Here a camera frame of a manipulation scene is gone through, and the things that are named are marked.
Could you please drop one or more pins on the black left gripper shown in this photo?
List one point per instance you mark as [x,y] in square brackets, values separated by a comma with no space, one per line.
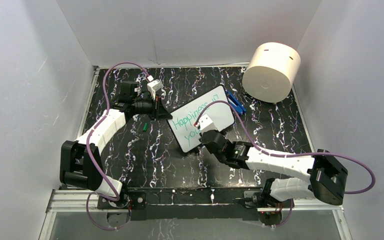
[162,113]

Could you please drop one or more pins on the white whiteboard black frame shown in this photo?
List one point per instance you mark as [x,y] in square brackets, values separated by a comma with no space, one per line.
[183,118]

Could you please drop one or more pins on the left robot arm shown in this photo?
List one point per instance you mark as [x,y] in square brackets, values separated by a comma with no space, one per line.
[80,159]

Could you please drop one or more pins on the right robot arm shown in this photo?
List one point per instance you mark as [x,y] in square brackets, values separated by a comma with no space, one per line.
[317,176]

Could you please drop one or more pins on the cream cylindrical container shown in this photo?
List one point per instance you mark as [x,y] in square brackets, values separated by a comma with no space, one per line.
[271,72]

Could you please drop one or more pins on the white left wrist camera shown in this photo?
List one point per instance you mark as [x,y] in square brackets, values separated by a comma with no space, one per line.
[153,86]

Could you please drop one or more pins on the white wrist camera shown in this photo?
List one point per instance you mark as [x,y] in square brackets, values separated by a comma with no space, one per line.
[153,86]
[205,124]

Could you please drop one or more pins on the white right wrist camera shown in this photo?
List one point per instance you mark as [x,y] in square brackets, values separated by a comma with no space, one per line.
[205,124]

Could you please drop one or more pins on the aluminium frame rail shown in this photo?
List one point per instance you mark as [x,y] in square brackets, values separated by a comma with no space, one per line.
[188,214]

